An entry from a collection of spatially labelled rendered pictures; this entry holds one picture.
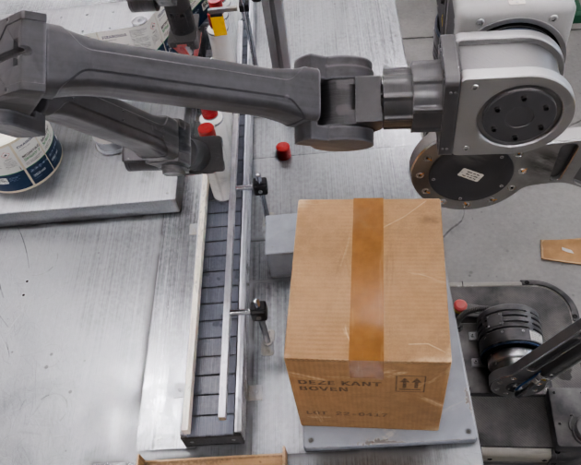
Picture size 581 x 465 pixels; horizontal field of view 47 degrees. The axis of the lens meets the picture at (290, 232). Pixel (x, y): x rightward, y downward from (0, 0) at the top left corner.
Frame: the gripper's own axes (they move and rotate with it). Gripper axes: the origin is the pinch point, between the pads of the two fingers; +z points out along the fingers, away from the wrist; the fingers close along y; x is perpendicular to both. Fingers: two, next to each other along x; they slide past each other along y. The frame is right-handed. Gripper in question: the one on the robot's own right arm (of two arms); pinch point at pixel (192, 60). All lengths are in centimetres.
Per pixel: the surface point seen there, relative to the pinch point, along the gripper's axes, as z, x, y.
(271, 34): -5.8, 19.6, 1.1
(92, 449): 19, -16, 85
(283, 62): 2.2, 21.4, 1.0
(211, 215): 13.7, 4.0, 36.4
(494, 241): 101, 86, -14
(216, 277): 14, 6, 53
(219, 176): 5.3, 7.3, 32.9
